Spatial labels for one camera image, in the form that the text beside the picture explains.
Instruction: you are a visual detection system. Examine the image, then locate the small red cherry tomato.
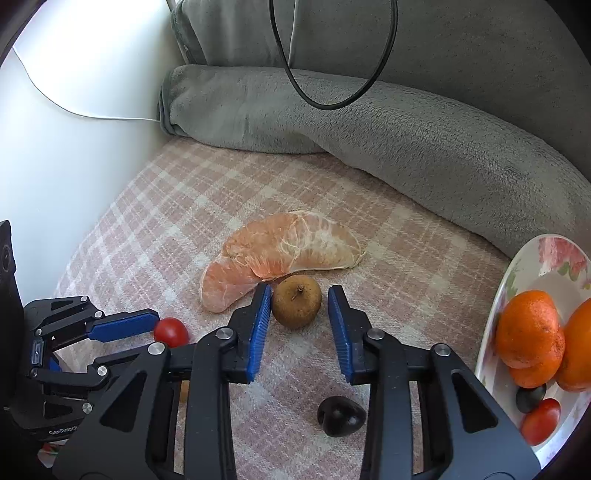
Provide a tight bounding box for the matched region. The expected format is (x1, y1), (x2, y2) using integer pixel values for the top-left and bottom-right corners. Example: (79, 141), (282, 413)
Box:
(153, 317), (189, 348)

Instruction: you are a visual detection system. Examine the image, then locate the dark plum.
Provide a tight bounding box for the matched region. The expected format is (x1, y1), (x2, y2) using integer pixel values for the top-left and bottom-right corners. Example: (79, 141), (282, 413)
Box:
(317, 396), (367, 438)
(515, 384), (547, 414)

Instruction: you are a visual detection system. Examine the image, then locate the larger red tomato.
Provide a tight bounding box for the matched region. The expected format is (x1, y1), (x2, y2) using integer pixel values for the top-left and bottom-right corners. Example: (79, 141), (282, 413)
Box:
(520, 398), (561, 447)

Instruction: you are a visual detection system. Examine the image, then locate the small tangerine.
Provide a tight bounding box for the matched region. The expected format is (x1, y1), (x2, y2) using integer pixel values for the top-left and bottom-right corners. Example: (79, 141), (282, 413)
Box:
(495, 290), (565, 372)
(508, 363), (559, 389)

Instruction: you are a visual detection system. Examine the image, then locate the large orange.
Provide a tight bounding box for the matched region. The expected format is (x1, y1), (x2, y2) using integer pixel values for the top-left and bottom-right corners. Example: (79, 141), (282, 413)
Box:
(556, 299), (591, 392)

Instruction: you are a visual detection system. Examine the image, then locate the brown longan with stem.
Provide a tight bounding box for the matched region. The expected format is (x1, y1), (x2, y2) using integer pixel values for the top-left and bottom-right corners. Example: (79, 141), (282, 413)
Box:
(271, 275), (322, 330)

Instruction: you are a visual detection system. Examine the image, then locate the pink plaid blanket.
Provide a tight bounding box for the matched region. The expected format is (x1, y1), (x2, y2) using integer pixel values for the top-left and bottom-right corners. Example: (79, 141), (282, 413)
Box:
(55, 139), (508, 479)

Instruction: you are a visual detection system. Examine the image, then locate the floral white ceramic plate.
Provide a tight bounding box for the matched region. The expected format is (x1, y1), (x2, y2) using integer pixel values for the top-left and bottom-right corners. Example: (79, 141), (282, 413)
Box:
(475, 234), (590, 467)

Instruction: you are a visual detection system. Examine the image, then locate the peeled pomelo segment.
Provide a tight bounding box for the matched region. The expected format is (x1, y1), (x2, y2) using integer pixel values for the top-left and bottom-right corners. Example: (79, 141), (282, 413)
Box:
(199, 210), (365, 313)

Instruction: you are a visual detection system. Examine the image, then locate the white cabinet side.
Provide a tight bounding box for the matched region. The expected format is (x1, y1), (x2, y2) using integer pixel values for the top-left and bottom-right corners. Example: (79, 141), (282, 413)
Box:
(1, 1), (182, 302)

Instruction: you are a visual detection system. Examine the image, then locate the lower rolled grey blanket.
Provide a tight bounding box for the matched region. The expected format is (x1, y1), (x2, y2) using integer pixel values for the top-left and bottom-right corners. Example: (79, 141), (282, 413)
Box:
(158, 64), (590, 255)

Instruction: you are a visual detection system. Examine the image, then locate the upper grey folded blanket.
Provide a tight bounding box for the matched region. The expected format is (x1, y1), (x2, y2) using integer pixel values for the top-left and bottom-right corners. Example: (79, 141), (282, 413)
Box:
(171, 1), (590, 173)

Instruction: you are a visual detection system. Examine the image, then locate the white charging cable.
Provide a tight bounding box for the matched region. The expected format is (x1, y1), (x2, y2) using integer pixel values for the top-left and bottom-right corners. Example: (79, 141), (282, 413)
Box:
(12, 45), (164, 123)

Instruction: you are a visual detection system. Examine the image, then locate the black cable loop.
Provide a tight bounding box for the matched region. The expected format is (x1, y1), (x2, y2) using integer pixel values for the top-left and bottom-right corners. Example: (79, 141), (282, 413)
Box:
(268, 0), (400, 111)

